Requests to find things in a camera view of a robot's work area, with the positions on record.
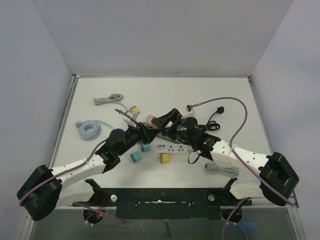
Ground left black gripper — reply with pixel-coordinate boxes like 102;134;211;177
116;120;160;156

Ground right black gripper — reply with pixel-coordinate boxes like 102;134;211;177
152;108;196;147

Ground pink plug adapter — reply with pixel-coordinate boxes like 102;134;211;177
145;114;156;124

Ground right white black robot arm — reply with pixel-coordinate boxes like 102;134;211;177
151;108;300;207

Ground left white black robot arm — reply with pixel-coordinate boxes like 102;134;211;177
17;123;160;221

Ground teal plug adapter upper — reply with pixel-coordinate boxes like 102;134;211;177
139;143;151;152

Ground teal plug adapter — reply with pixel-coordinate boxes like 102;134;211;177
139;143;151;152
128;151;142;163

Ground teal plug adapter lower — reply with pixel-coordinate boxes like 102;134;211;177
128;151;142;163

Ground yellow plug adapter upper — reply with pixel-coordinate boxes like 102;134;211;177
129;105;141;114

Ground yellow plug adapter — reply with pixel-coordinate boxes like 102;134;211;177
156;153;170;164
129;105;141;114

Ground yellow plug adapter lower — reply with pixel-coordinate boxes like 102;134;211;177
156;153;170;164

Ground green power strip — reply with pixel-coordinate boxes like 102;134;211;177
156;133;171;142

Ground white power strip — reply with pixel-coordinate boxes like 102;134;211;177
155;143;188;155

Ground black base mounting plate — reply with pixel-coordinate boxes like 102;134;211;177
85;188;240;220

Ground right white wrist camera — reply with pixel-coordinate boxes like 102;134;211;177
182;104;196;119

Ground grey cord of purple strip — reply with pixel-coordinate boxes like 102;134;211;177
92;93;130;112

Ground light blue coiled cord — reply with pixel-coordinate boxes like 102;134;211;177
75;119;113;140

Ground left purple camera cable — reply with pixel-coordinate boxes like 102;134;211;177
18;108;141;207

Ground aluminium rail frame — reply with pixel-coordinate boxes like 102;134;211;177
44;73;300;208

